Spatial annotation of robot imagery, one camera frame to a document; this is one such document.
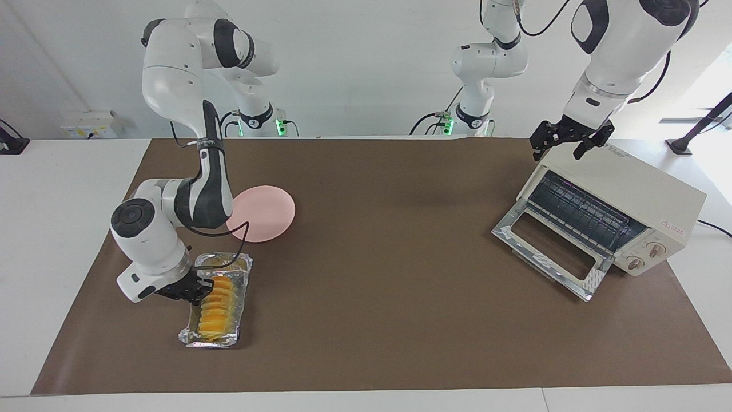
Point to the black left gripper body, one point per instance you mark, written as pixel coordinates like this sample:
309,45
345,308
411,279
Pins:
572,130

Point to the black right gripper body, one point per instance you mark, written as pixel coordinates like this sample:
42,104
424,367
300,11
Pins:
180,288

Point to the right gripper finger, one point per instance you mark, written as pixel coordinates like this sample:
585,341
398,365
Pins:
206,283
200,296

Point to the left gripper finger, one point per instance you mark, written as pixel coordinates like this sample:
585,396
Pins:
537,153
580,151

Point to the sliced yellow bread loaf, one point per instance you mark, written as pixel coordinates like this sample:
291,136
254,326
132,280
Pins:
220,309

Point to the aluminium foil tray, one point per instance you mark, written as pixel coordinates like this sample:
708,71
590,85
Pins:
243,297

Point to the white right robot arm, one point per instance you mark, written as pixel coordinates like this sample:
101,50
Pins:
171,68

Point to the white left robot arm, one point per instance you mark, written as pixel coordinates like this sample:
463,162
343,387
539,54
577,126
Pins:
617,51

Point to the metal oven rack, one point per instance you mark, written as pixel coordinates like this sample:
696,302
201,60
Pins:
583,209

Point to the white toaster oven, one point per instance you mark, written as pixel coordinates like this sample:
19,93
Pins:
629,183

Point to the cream oven knob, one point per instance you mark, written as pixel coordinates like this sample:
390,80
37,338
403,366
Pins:
635,263
657,249

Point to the pink round plate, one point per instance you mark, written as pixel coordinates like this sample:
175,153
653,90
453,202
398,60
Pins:
266,212

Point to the brown table mat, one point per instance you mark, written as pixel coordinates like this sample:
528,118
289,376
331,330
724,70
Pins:
389,286

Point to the black table clamp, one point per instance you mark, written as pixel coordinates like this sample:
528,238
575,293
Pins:
12,144

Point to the glass oven door metal frame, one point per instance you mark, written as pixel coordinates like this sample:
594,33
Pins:
540,260

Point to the black camera stand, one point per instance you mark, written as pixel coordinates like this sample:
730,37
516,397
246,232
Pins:
700,126

